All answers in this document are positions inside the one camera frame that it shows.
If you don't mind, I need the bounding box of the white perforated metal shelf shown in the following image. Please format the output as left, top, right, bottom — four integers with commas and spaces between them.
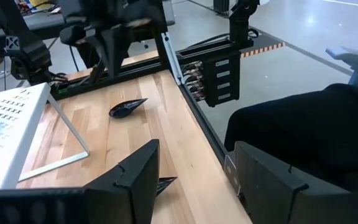
0, 82, 90, 191

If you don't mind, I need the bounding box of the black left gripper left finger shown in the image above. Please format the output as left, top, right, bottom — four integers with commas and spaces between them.
0, 139, 161, 224

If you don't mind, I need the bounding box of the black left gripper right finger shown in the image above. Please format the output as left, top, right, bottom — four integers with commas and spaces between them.
234, 141, 358, 224

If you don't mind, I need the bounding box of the black teardrop plate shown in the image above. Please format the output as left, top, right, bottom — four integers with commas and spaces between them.
108, 98, 149, 119
156, 176, 178, 197

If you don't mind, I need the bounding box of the black aluminium table frame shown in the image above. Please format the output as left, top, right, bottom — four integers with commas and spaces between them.
50, 30, 242, 166

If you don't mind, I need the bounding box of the black mount bracket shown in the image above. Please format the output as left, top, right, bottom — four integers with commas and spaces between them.
228, 0, 260, 49

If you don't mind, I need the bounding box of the black connector hub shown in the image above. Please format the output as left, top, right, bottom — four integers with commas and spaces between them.
178, 51, 242, 108

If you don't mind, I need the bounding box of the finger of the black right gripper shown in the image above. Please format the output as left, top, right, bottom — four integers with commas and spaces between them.
87, 58, 106, 84
99, 27, 129, 78

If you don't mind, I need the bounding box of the black office chair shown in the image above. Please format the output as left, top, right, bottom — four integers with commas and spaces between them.
224, 45, 358, 194

